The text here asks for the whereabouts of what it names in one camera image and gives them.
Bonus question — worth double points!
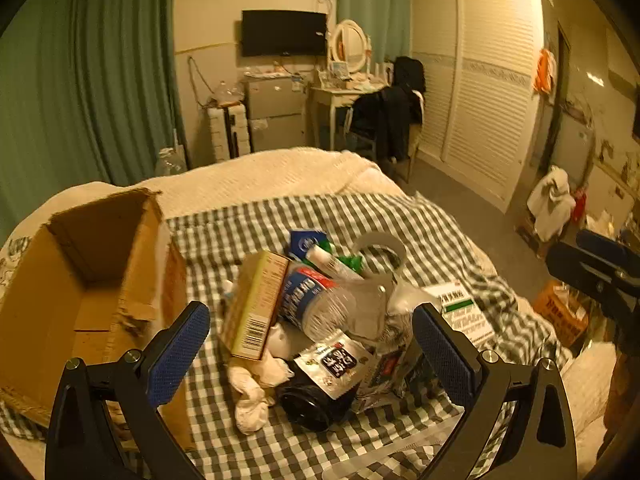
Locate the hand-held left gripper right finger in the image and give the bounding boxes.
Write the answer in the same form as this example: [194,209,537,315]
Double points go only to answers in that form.
[411,302,578,480]

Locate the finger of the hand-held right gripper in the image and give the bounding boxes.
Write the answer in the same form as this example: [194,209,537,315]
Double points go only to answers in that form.
[575,229,640,273]
[545,241,640,321]

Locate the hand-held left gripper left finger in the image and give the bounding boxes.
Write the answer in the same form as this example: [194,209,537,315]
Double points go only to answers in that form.
[45,301,211,480]

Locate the white green medicine box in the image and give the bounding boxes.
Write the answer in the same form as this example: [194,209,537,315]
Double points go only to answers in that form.
[430,280,493,343]

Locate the silver snack packet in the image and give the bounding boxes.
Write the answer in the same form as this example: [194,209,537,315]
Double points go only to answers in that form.
[292,332,376,401]

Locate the clear plastic water bottle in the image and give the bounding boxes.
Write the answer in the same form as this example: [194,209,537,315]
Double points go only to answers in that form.
[277,265,396,343]

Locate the brown cardboard box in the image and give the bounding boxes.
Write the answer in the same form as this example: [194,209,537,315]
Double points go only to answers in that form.
[0,187,193,453]

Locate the green white tube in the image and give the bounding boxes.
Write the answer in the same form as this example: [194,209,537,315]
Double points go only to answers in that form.
[307,242,363,278]

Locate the printed foil packet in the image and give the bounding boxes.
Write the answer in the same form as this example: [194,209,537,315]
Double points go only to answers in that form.
[357,340,436,406]

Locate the white clothes pile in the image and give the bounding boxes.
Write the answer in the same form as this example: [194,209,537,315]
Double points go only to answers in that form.
[527,166,576,241]

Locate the grey tape roll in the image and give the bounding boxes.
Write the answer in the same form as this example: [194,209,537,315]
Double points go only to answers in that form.
[352,232,406,286]

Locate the black round jar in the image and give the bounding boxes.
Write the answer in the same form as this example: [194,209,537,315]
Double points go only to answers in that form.
[276,360,358,432]

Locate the blue white pack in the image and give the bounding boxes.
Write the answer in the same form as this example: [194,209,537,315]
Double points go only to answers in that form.
[287,229,328,261]

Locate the orange cloth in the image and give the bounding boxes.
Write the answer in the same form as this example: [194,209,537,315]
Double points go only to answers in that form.
[532,49,557,93]

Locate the leaf print bedsheet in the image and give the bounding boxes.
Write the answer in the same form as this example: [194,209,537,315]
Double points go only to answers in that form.
[0,234,32,288]

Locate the large clear water jug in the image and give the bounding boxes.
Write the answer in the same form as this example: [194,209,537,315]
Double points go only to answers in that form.
[154,147,188,177]

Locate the white louvred wardrobe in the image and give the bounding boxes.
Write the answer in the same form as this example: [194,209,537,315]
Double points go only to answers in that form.
[410,0,546,213]

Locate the cream knitted blanket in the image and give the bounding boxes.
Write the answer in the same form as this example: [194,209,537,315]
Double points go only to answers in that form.
[50,146,406,221]

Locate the white ribbed suitcase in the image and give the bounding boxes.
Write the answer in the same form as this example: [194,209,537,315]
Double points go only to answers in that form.
[207,102,252,163]

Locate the chair with dark clothes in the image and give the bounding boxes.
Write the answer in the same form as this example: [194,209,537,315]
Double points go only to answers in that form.
[345,85,426,161]

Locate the black backpack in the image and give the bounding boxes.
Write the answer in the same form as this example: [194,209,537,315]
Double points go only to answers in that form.
[392,56,427,93]

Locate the clear plastic bag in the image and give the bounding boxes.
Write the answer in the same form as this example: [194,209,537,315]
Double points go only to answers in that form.
[212,80,246,107]

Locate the grey small fridge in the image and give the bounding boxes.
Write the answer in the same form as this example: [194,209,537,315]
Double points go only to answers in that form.
[245,76,307,153]

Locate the white dressing table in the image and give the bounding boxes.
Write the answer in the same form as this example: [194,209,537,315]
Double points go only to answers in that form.
[307,80,388,151]

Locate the white oval mirror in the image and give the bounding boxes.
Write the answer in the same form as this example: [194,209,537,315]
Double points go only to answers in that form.
[327,20,368,73]

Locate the narrow green curtain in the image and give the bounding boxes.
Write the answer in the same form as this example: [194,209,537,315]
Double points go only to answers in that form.
[336,0,412,63]

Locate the dark wall cable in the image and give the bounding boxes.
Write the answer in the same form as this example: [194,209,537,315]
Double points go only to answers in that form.
[187,55,211,108]

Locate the black wall television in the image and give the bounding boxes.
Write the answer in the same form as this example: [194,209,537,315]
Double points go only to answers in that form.
[241,9,328,58]

